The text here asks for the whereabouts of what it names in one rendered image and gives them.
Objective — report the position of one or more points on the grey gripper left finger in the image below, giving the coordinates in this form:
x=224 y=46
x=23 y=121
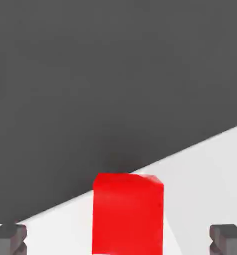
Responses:
x=5 y=239

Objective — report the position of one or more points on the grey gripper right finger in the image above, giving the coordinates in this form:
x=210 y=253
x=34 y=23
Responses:
x=228 y=240

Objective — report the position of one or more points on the small red cube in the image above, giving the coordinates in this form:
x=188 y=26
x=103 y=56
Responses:
x=127 y=215

